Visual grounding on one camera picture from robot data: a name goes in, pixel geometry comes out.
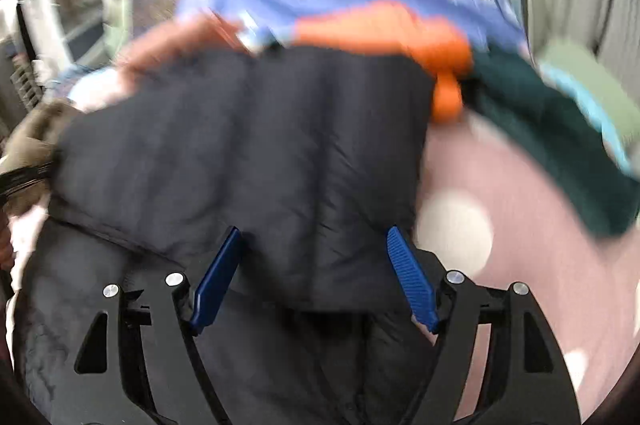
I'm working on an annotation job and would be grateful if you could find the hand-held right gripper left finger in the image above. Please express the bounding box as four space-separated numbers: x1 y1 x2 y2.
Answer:
75 226 246 425

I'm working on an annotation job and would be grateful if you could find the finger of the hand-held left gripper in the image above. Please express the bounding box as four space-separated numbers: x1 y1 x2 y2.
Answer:
0 161 57 198

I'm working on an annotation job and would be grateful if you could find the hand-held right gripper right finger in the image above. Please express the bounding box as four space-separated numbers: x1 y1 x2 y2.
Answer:
386 225 581 425

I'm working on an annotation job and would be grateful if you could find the black puffer jacket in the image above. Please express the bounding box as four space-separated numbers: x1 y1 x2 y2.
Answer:
12 45 441 425

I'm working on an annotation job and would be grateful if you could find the brown fleece garment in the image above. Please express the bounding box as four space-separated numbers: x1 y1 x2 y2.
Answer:
0 100 76 216

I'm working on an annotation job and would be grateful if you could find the pink polka dot blanket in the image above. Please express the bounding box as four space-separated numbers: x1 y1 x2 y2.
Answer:
415 110 640 411

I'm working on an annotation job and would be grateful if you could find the peach fleece garment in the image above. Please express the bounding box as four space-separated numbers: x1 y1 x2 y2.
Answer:
117 15 251 76

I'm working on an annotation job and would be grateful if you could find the dark green garment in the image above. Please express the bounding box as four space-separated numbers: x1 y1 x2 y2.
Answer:
465 50 640 238

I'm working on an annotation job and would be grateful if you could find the orange garment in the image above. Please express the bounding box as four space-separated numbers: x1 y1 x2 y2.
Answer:
295 0 476 126

